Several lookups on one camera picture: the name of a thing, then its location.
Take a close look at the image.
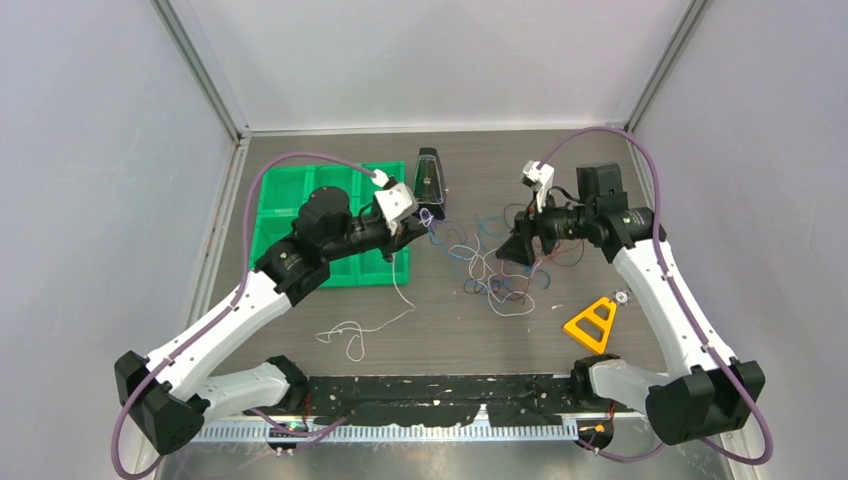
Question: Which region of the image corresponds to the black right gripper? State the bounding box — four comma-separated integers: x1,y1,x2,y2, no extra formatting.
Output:
495,186,595,267

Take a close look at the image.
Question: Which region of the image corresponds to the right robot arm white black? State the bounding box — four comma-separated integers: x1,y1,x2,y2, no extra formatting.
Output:
496,161,765,445

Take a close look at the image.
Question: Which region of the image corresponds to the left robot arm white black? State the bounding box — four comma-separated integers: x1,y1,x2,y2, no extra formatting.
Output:
114,180,427,455

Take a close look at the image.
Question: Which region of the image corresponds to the green bin back right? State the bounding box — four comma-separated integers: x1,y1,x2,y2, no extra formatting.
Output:
357,161,406,203

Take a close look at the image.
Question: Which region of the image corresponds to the black metronome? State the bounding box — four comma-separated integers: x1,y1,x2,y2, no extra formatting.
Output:
413,147,447,220

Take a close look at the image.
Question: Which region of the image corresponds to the green bin back left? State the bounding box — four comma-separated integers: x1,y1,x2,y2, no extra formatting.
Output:
257,166,315,213

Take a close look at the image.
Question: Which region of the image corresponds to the yellow triangle block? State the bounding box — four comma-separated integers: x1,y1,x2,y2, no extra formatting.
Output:
562,297,618,354

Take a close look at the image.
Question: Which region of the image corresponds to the small round silver part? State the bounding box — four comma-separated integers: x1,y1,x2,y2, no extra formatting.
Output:
612,289,631,306

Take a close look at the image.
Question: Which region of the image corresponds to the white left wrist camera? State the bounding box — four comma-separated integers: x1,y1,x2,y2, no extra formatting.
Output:
372,170,418,235

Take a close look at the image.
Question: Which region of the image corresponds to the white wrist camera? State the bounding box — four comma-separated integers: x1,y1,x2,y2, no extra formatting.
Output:
522,161,555,213
372,170,418,235

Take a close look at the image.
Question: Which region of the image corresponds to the blue cable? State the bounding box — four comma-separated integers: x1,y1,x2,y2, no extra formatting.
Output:
423,210,551,309

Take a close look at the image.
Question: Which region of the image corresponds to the red cable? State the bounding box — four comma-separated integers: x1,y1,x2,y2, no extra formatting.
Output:
529,235,588,266

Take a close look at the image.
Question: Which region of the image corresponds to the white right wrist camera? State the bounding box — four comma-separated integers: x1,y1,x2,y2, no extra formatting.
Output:
522,161,555,213

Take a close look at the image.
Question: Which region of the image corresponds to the aluminium corner post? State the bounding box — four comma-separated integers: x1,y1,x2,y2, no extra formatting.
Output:
151,0,250,144

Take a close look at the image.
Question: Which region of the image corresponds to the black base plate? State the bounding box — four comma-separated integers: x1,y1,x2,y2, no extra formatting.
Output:
291,373,611,427

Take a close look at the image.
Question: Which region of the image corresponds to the aluminium rail front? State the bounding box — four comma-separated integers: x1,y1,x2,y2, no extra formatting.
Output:
139,372,664,444

